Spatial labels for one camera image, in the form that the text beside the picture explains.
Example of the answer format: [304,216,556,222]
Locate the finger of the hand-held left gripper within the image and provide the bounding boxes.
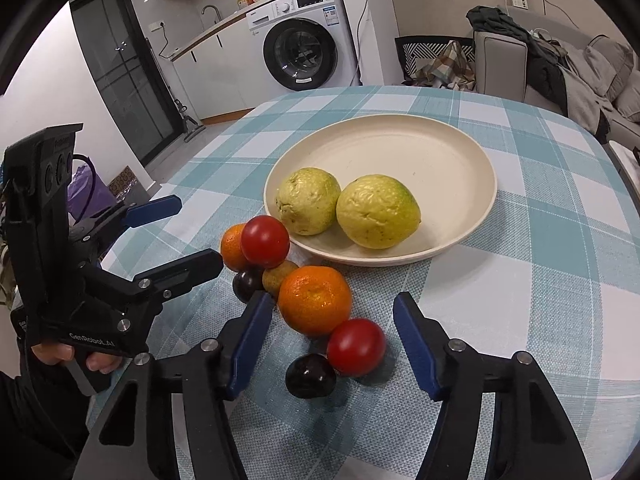
[102,248,224,311]
[70,196,182,261]

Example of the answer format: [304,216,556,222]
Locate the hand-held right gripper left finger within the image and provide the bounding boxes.
[75,290,275,480]

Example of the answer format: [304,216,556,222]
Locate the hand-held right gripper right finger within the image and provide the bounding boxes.
[392,291,596,480]

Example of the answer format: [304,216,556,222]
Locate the orange tangerine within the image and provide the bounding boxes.
[220,223,253,272]
[278,265,353,337]

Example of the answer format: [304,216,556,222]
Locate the dark purple plum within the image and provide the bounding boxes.
[232,267,266,304]
[285,353,337,400]

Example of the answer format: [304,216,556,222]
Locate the red tomato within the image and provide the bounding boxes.
[240,215,291,269]
[326,318,387,377]

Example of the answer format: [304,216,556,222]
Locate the small brown round fruit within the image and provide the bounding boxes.
[261,260,300,302]

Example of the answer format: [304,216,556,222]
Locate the cream oval plate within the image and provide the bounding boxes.
[263,114,498,267]

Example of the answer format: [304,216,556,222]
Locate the person's left forearm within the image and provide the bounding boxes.
[0,360,93,480]

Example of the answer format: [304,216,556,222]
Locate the person's left hand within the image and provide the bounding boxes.
[31,344,123,375]

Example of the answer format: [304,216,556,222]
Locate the purple plastic bag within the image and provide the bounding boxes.
[67,167,119,222]

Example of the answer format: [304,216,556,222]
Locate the teal checked tablecloth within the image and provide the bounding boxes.
[87,85,638,480]

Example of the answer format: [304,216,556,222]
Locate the dark glass door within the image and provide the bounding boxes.
[70,0,183,167]

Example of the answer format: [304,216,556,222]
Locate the yellow-green guava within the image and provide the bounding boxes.
[275,167,342,236]
[335,174,422,250]

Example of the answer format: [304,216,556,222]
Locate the white kitchen counter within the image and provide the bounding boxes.
[170,0,341,123]

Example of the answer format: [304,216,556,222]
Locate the white washing machine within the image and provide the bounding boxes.
[246,0,362,92]

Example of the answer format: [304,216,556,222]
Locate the white side table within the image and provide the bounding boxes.
[607,140,640,196]

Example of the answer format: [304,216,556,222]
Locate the plaid cloth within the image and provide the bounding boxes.
[415,40,476,92]

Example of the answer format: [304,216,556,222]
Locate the black patterned chair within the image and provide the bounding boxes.
[395,35,476,92]

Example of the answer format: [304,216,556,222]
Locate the grey sofa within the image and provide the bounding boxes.
[472,25,640,161]

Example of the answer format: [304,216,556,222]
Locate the grey garment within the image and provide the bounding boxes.
[557,55,612,136]

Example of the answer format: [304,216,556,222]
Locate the dark jacket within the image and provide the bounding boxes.
[467,6,571,116]

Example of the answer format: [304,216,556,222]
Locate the grey cushion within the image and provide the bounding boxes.
[614,70,640,123]
[585,35,635,102]

